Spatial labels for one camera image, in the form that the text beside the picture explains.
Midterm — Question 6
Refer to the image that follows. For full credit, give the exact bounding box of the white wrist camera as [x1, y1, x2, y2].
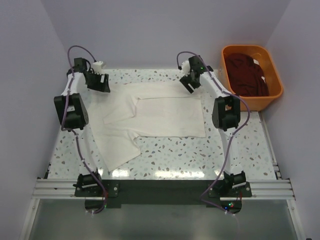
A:
[178, 60, 191, 76]
[91, 61, 106, 74]

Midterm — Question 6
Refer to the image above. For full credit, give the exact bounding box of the dark red t shirt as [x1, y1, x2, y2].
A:
[225, 53, 269, 97]

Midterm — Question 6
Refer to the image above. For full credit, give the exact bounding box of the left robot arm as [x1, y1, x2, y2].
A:
[53, 57, 111, 193]

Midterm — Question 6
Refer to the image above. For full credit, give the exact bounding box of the white t shirt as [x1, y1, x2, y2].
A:
[87, 82, 206, 171]

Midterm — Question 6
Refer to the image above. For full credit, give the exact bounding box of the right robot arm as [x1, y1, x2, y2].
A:
[178, 54, 246, 197]

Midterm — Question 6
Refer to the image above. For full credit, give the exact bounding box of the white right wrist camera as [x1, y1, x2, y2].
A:
[178, 60, 191, 76]

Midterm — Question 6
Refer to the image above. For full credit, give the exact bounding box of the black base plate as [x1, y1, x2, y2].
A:
[74, 179, 253, 214]

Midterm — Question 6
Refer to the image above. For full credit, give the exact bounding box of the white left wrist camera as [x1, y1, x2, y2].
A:
[91, 61, 106, 74]

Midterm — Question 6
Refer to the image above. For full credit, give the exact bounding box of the aluminium frame rail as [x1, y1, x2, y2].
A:
[19, 163, 306, 240]

